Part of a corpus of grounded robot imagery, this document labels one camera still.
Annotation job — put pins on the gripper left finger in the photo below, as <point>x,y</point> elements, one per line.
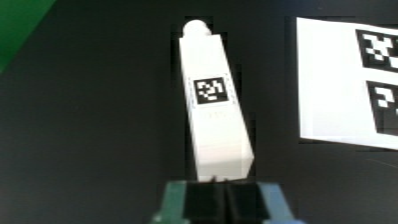
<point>192,204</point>

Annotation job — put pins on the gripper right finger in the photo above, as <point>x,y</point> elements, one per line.
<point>258,206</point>

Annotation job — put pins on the white desk leg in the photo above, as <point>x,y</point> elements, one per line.
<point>222,150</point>

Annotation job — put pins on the white fiducial marker sheet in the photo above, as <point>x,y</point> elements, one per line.
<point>347,59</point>

